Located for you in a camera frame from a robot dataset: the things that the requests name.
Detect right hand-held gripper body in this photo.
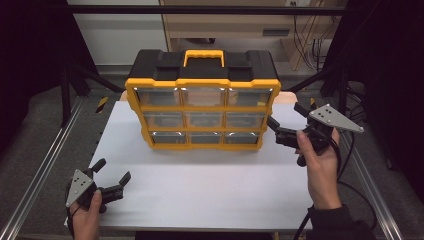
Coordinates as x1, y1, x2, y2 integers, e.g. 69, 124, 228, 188
275, 103, 365, 167

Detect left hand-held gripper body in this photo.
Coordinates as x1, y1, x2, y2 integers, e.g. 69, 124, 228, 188
65, 168, 125, 214

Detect clear plastic drawer bin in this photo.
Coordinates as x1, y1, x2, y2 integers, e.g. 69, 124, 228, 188
227, 88, 273, 108

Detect yellow black organizer case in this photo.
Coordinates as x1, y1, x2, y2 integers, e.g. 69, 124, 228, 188
124, 49, 282, 152

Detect person's left hand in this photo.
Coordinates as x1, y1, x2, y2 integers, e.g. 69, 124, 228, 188
69, 189, 103, 240

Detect person's right hand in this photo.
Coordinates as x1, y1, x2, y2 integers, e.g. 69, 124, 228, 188
295, 129, 343, 211

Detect black metal stand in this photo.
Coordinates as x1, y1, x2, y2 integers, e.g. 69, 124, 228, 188
59, 61, 125, 128
285, 63, 352, 130

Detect grid of clear drawers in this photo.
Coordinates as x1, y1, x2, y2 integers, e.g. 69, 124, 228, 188
134, 87, 268, 145

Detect black curtain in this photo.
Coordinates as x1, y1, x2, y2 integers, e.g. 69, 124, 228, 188
0, 0, 100, 156
322, 0, 424, 196

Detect person's dark lap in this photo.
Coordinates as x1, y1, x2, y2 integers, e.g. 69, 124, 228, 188
134, 230, 278, 240

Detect light wooden desk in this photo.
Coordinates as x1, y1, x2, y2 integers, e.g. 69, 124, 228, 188
159, 0, 348, 72

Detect white cabinet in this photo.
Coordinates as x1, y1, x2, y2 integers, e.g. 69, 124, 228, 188
66, 0, 168, 66

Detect left hand-held gripper cable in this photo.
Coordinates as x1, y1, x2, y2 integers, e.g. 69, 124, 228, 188
65, 186, 83, 238

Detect hand-held gripper cable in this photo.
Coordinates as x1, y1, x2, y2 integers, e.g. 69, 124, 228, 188
292, 131, 378, 240
65, 186, 83, 238

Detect aluminium floor rail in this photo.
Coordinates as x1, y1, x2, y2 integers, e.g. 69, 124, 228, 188
323, 98, 405, 240
0, 95, 85, 240

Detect hanging black desk cables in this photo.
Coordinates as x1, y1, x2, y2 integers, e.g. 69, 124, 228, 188
292, 14, 335, 73

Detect right hand-held gripper cable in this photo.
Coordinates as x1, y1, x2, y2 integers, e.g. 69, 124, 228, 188
292, 131, 378, 240

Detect black horizontal frame bar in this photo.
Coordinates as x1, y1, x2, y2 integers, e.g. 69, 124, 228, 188
66, 4, 348, 16

